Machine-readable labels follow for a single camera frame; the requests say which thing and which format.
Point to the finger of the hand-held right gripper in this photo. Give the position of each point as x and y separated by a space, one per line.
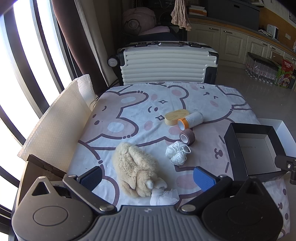
285 163

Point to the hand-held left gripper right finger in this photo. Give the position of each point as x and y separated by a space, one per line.
203 179

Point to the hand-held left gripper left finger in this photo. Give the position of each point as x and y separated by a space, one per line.
92 178

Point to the black box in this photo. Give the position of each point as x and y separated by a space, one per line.
254 153

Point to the white yarn ball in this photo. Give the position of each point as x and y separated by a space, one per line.
177 154

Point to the beige plush toy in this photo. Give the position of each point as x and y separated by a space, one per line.
131 166

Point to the white mesh cloth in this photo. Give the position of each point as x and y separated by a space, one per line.
164 197

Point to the brown bandage roll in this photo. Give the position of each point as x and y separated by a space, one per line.
190 136

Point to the white bag roll orange end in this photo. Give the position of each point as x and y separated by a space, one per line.
193 119

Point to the oval wooden box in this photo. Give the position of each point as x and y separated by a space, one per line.
177 115

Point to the dark brown board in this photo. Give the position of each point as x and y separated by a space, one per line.
46 165

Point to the bear printed blanket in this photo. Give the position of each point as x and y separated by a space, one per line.
129 120

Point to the green red carton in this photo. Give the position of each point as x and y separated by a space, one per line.
285 76

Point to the pack of water bottles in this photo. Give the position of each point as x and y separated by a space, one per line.
261 67

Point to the brown cardboard box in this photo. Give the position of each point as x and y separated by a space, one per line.
277 55

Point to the white ribbed suitcase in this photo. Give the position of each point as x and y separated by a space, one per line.
161 64

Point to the cream cabinet row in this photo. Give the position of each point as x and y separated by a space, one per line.
231 44

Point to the white small appliance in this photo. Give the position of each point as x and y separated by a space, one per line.
272 31

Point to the window with dark bars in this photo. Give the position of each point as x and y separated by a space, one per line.
23 58

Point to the brown curtain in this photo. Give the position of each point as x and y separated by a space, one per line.
81 34

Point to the dark blue cloth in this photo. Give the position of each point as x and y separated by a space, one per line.
161 36

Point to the large dark grey box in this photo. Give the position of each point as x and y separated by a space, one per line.
233 11

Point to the beige mop head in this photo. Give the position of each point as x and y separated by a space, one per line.
181 16

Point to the pink plush cushion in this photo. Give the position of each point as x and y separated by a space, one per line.
136 17

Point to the white orange box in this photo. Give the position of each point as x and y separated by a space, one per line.
196 11

